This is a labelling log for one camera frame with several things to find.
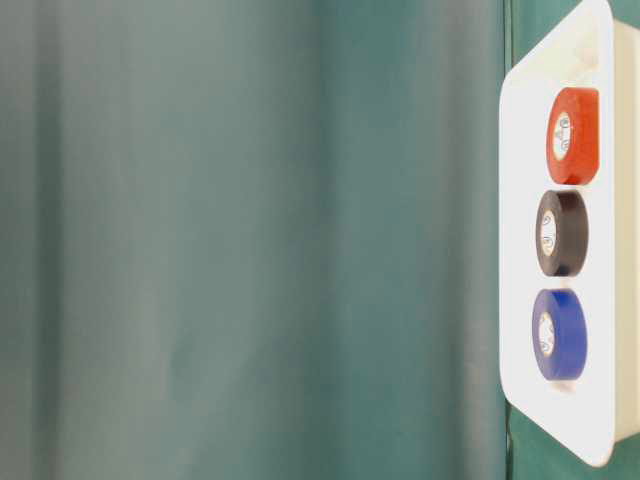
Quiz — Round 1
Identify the black tape roll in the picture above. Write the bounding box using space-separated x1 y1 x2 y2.
535 190 589 277

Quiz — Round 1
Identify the blue tape roll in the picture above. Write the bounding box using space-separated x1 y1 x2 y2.
531 289 588 381

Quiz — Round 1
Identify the red tape roll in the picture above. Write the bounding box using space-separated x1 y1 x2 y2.
546 87 599 185

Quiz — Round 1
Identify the white plastic case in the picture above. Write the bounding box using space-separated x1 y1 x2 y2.
498 1 639 467

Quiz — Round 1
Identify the green backdrop curtain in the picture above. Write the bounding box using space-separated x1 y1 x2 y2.
1 1 506 479

